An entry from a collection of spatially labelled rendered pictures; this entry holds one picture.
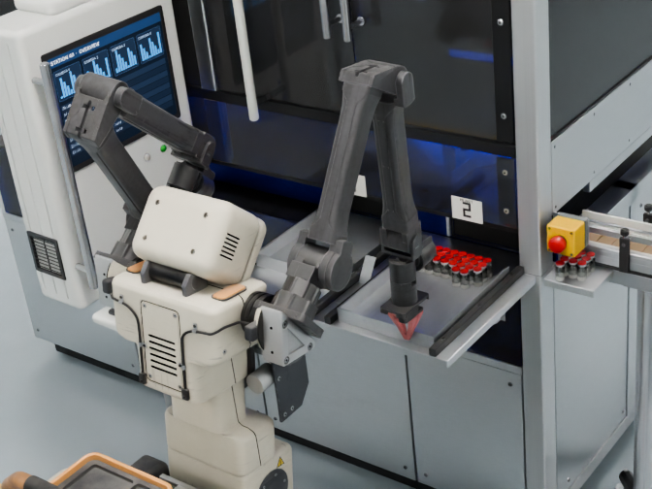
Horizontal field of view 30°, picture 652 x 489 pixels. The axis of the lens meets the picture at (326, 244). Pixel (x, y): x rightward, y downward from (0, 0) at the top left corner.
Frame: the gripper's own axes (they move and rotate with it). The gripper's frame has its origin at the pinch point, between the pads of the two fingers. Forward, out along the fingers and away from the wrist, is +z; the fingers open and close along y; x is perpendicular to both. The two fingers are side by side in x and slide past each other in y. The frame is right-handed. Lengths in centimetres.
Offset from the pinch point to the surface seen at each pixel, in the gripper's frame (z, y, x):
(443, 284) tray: 1.4, 25.3, 6.0
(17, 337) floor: 89, 47, 212
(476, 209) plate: -13.6, 38.0, 3.9
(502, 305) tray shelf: 1.6, 23.8, -10.5
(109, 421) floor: 90, 26, 141
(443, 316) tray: 1.7, 13.2, -1.4
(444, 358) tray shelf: 2.2, -0.8, -10.2
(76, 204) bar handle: -21, -16, 84
